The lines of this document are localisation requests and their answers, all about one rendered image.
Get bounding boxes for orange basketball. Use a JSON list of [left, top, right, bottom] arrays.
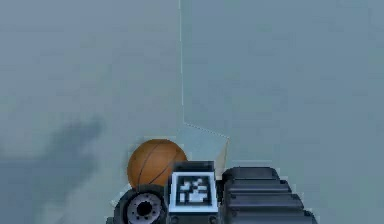
[[126, 138, 188, 191]]

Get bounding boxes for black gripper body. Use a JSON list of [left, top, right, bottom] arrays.
[[106, 184, 169, 224]]

